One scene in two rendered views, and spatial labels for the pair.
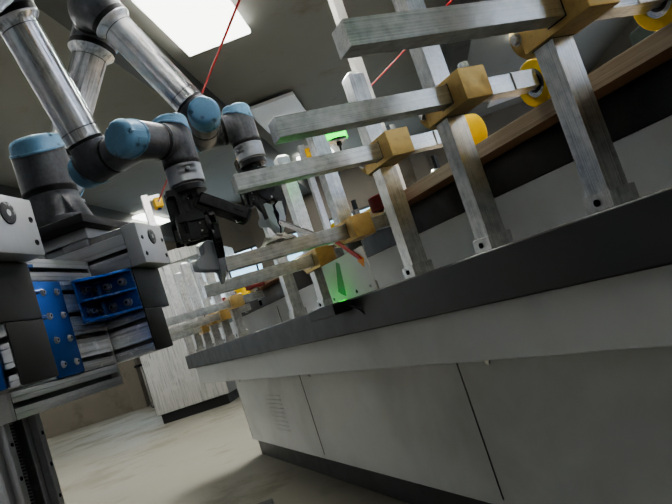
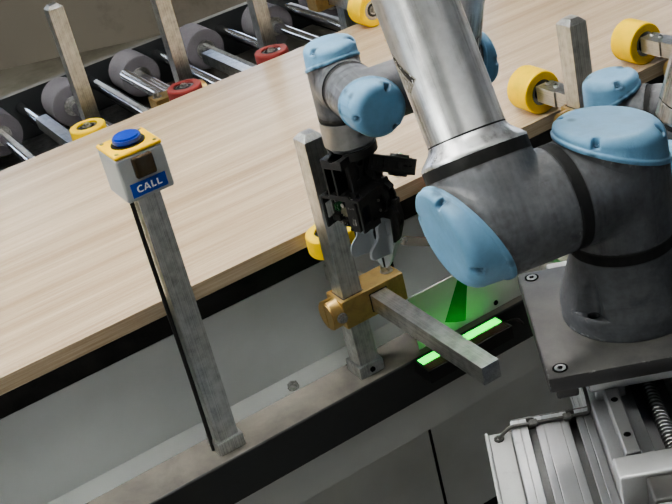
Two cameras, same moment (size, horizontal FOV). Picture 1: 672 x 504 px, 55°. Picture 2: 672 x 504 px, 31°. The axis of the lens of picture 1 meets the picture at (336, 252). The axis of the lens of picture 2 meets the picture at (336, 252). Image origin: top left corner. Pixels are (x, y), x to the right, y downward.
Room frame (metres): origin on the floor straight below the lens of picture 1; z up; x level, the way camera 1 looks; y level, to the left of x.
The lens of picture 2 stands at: (1.73, 1.68, 1.80)
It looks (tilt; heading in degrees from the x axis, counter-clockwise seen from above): 28 degrees down; 269
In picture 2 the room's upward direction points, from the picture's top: 14 degrees counter-clockwise
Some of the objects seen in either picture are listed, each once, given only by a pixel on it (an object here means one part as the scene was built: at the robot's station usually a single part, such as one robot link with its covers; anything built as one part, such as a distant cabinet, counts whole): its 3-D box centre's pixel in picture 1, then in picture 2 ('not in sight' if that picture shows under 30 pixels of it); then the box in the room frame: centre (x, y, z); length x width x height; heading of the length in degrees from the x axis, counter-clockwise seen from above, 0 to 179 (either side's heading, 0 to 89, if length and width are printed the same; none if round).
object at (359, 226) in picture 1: (352, 230); not in sight; (1.46, -0.05, 0.85); 0.13 x 0.06 x 0.05; 24
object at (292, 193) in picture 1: (307, 239); (342, 271); (1.71, 0.06, 0.89); 0.03 x 0.03 x 0.48; 24
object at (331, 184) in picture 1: (343, 221); not in sight; (1.48, -0.04, 0.87); 0.03 x 0.03 x 0.48; 24
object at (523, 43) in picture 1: (558, 15); not in sight; (0.78, -0.35, 0.95); 0.13 x 0.06 x 0.05; 24
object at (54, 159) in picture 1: (42, 164); (608, 175); (1.42, 0.57, 1.20); 0.13 x 0.12 x 0.14; 14
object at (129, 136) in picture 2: not in sight; (127, 140); (1.95, 0.17, 1.22); 0.04 x 0.04 x 0.02
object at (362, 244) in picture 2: (275, 220); (364, 244); (1.67, 0.12, 0.96); 0.06 x 0.03 x 0.09; 44
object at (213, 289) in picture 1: (286, 269); (405, 316); (1.63, 0.13, 0.82); 0.43 x 0.03 x 0.04; 114
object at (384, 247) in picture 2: (266, 222); (381, 247); (1.65, 0.15, 0.96); 0.06 x 0.03 x 0.09; 44
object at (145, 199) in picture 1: (173, 272); not in sight; (3.84, 0.96, 1.20); 0.11 x 0.09 x 1.00; 114
